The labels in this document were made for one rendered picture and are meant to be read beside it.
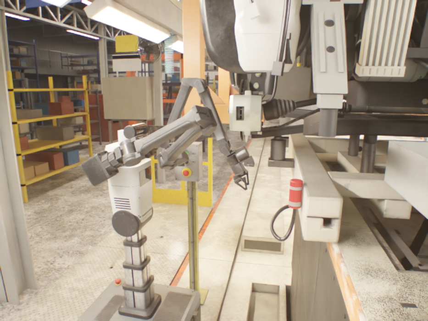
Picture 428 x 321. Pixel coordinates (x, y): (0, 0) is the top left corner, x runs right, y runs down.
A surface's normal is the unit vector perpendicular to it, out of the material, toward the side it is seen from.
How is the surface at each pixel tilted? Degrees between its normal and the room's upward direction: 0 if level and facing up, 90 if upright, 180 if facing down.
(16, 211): 90
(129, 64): 90
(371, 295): 0
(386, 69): 106
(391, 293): 0
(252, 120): 98
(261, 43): 90
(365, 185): 90
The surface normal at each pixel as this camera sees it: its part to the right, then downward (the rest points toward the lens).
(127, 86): -0.20, 0.22
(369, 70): -0.19, 0.48
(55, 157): 0.97, 0.05
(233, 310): 0.00, -0.97
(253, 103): -0.05, -0.03
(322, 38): -0.17, -0.34
